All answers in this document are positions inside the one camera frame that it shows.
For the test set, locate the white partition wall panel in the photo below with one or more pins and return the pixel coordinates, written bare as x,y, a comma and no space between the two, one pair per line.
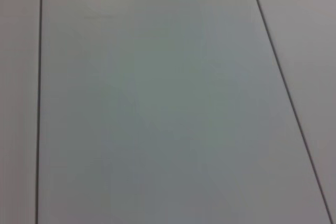
18,98
309,37
162,103

